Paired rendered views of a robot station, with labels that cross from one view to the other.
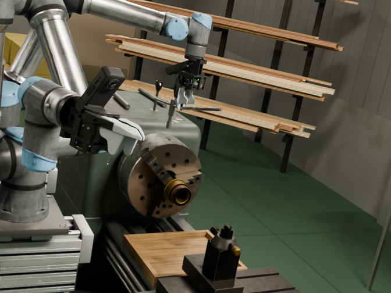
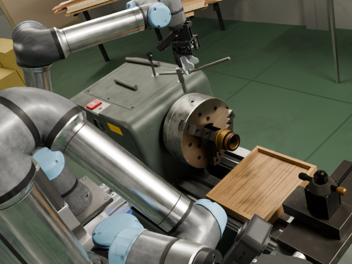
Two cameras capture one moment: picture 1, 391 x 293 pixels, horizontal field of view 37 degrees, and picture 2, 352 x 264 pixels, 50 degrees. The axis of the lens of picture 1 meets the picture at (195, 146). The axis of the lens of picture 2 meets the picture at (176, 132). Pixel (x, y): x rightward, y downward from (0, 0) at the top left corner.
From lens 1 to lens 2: 0.82 m
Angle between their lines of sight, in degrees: 16
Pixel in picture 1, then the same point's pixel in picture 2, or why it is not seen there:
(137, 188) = (191, 154)
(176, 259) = (258, 192)
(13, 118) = (69, 178)
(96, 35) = (42, 9)
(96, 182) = (155, 164)
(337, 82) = not seen: outside the picture
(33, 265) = not seen: outside the picture
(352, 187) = (276, 13)
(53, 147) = not seen: outside the picture
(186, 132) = (195, 80)
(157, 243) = (232, 184)
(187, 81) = (184, 48)
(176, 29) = (160, 17)
